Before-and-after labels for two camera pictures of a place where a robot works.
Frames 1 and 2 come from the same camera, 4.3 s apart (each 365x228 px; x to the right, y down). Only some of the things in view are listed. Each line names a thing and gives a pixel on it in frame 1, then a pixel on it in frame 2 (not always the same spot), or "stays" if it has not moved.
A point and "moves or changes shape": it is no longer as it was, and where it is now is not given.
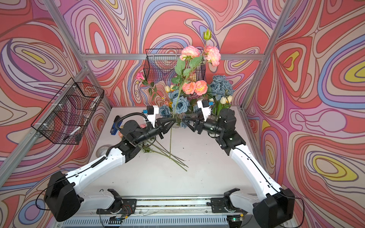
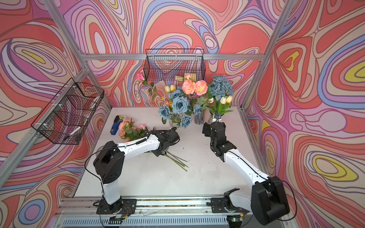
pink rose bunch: (191, 83) moves or changes shape
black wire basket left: (64, 120) stays
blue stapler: (116, 123) stays
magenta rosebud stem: (152, 90) stays
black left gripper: (158, 129) -> (158, 154)
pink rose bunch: (200, 87) stays
